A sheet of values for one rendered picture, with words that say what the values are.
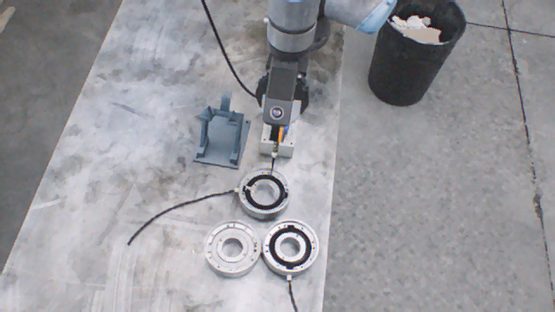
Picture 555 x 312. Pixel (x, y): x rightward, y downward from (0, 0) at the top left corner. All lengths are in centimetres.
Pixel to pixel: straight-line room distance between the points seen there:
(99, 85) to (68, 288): 48
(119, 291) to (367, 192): 124
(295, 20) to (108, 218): 54
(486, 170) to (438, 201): 28
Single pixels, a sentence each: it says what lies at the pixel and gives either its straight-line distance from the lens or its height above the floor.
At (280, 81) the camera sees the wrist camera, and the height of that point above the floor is 109.
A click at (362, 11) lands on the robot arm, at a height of 99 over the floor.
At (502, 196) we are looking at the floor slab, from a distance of 217.
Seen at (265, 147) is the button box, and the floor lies 83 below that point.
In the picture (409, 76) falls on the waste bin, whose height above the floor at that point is 22.
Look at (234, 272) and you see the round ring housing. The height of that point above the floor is 84.
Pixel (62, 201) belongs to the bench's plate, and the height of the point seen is 80.
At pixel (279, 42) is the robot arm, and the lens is 76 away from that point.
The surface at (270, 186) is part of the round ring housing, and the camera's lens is 99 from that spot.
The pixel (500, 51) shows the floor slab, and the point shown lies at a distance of 271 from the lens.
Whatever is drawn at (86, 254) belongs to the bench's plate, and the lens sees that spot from 100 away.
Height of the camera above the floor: 169
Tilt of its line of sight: 58 degrees down
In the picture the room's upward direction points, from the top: 6 degrees clockwise
